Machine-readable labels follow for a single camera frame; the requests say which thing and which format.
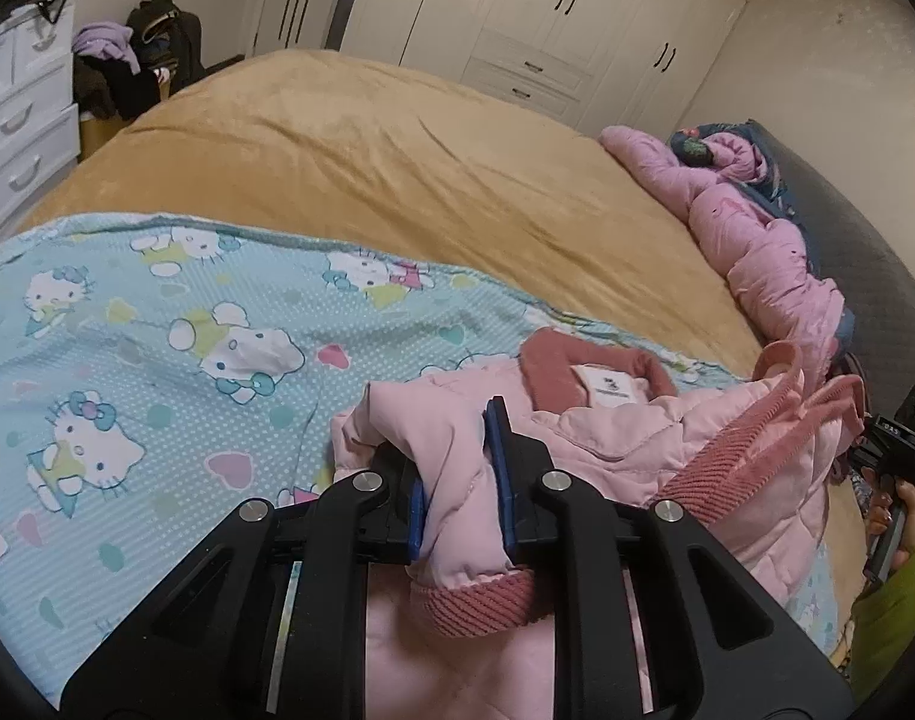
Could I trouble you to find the dark clothes pile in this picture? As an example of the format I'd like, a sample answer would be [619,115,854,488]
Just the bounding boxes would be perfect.
[73,60,166,121]

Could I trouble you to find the pink quilted jacket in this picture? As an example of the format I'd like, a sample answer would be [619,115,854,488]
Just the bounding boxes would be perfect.
[329,326,867,720]

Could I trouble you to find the blue cartoon print blanket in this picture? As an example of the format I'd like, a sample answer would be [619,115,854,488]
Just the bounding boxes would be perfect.
[0,210,841,706]

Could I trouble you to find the bed with tan sheet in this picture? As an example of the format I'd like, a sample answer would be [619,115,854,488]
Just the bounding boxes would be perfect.
[18,49,871,601]

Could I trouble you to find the tan storage box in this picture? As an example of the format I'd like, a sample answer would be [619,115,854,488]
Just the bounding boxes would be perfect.
[78,67,175,158]

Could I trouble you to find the grey padded headboard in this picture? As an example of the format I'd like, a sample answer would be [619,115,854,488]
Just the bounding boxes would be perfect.
[749,120,915,406]

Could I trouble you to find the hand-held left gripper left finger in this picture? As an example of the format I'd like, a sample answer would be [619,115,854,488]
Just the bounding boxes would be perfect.
[59,444,428,720]

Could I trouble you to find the white drawer chest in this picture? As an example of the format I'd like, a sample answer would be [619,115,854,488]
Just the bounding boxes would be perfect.
[0,0,82,241]

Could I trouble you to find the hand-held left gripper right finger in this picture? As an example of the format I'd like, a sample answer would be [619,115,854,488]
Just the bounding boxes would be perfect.
[483,396,856,720]

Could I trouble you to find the person's right hand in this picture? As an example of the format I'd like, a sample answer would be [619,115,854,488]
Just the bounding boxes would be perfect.
[862,465,915,578]

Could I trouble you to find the white glossy wardrobe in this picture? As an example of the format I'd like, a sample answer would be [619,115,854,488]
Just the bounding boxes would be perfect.
[337,0,766,136]

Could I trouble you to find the pink quilt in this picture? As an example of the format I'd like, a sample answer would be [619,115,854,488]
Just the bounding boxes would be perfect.
[598,120,856,391]

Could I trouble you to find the purple cloth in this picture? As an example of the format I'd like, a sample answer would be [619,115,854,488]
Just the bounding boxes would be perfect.
[73,22,139,76]

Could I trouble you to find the dark bag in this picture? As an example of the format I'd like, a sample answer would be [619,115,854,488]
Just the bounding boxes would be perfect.
[125,0,207,91]

